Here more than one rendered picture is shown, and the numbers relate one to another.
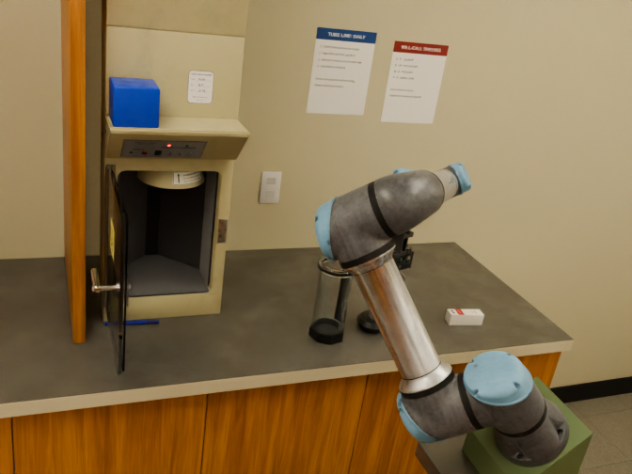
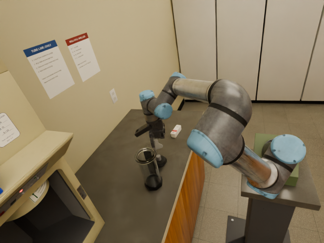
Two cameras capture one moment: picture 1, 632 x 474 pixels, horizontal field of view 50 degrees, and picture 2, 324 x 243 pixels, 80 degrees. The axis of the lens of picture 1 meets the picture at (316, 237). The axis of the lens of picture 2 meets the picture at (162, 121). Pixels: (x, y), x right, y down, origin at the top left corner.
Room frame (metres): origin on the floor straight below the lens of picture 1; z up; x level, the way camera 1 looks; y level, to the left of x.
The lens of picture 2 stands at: (1.00, 0.30, 1.81)
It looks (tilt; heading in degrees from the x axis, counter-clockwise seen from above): 33 degrees down; 321
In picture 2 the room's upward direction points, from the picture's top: 12 degrees counter-clockwise
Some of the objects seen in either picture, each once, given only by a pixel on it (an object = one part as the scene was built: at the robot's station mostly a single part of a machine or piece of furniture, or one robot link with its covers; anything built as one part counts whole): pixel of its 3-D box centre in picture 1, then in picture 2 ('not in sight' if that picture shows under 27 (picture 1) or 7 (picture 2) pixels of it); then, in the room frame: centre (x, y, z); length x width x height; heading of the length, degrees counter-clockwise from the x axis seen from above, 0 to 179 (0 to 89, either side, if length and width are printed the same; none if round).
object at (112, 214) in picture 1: (114, 268); not in sight; (1.38, 0.45, 1.19); 0.30 x 0.01 x 0.40; 24
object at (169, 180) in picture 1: (171, 167); (18, 192); (1.69, 0.41, 1.34); 0.18 x 0.18 x 0.05
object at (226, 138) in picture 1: (177, 143); (23, 182); (1.54, 0.36, 1.46); 0.32 x 0.12 x 0.10; 114
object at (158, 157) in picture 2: (372, 317); (159, 159); (1.71, -0.20, 0.97); 0.09 x 0.09 x 0.07
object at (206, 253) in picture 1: (160, 216); (32, 220); (1.71, 0.44, 1.19); 0.26 x 0.24 x 0.35; 114
